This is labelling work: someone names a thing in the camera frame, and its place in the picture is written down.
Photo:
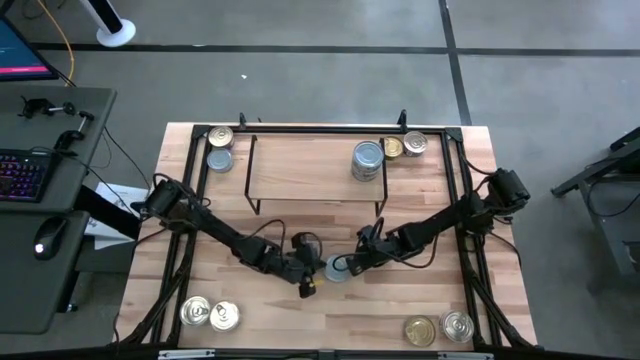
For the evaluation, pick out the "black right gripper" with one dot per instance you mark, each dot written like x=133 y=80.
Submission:
x=377 y=250

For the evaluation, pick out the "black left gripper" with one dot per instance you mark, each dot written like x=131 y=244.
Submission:
x=302 y=267

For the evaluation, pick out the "silver can green white label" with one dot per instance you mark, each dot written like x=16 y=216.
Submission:
x=337 y=271
x=366 y=174
x=368 y=154
x=220 y=160
x=365 y=179

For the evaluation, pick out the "gold can dark green label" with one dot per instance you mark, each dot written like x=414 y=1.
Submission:
x=393 y=148
x=420 y=331

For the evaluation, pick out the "wooden shelf black metal legs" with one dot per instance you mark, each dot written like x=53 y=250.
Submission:
x=310 y=170

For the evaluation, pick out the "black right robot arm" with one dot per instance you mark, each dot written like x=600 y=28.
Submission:
x=440 y=220

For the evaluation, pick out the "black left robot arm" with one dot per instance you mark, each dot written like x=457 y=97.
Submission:
x=220 y=230

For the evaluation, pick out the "white paper sheets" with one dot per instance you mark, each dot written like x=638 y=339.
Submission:
x=120 y=195

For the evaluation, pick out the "black equipment box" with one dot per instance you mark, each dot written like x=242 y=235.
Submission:
x=107 y=215

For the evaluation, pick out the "dark metal stand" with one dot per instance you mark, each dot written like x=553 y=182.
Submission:
x=590 y=175

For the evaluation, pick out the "black computer mouse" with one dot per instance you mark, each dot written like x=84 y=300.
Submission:
x=50 y=237

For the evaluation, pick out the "black desk clamp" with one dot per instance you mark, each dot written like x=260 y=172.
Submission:
x=75 y=134
x=37 y=106

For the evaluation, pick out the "grey side desk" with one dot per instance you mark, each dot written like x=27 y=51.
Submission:
x=30 y=290

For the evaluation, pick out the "white round base stand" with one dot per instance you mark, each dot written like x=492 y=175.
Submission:
x=117 y=34

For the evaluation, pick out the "backlit black keyboard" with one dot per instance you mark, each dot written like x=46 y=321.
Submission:
x=22 y=175

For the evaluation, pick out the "computer monitor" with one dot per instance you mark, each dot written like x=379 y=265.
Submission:
x=20 y=50

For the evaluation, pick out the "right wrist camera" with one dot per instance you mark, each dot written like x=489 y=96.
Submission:
x=366 y=235

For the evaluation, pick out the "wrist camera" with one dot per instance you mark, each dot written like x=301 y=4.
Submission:
x=301 y=241
x=366 y=235

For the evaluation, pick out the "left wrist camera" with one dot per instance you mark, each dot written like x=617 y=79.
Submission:
x=301 y=241

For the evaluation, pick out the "black metal table frame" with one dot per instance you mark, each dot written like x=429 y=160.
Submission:
x=300 y=129

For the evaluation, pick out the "grey metal bracket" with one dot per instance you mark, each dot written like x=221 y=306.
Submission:
x=465 y=356
x=186 y=354

